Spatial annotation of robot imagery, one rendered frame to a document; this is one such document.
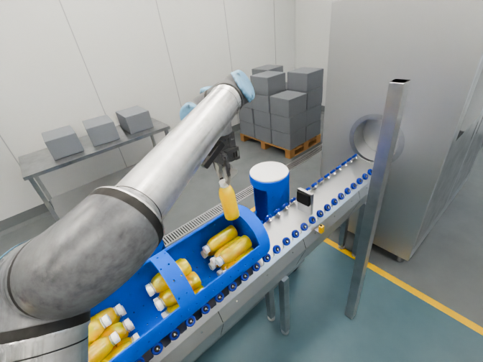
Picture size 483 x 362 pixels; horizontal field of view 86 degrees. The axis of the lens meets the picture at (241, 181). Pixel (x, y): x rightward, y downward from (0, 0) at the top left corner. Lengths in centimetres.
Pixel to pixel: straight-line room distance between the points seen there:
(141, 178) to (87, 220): 10
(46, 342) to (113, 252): 16
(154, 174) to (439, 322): 236
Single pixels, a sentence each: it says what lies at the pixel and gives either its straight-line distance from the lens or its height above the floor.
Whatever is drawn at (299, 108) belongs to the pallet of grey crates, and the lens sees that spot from 402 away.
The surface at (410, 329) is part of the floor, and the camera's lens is 242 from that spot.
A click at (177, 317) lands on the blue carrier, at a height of 109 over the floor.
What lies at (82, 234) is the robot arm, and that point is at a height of 181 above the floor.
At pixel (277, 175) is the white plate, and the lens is 180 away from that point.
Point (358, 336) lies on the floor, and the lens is 229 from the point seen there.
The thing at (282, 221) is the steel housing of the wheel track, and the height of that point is 93.
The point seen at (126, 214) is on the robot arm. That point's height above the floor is 181.
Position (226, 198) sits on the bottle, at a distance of 106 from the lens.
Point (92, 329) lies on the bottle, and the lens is 112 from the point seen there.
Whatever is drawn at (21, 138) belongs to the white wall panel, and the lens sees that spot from 410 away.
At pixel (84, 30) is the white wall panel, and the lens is 408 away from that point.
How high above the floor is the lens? 199
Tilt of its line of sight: 33 degrees down
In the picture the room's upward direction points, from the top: 7 degrees counter-clockwise
